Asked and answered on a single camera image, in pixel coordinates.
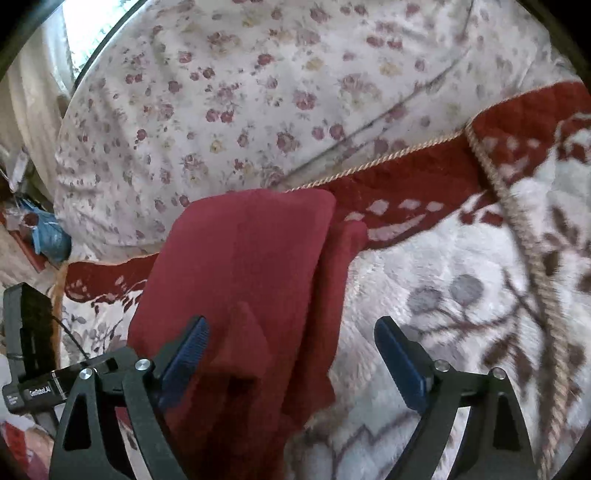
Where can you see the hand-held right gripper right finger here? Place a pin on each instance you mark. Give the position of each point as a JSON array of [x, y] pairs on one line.
[[401, 364]]

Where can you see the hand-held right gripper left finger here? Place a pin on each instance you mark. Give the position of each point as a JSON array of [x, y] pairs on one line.
[[182, 364]]

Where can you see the red knit garment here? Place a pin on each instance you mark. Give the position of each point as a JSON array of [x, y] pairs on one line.
[[249, 277]]

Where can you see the red and white floral blanket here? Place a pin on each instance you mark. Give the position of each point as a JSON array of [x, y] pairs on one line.
[[461, 286]]

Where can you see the blue plastic bag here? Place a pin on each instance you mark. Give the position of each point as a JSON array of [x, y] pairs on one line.
[[46, 237]]

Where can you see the white curtain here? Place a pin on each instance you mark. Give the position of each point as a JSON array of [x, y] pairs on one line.
[[32, 106]]

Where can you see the white floral pillow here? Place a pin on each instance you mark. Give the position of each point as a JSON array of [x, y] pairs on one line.
[[277, 101]]

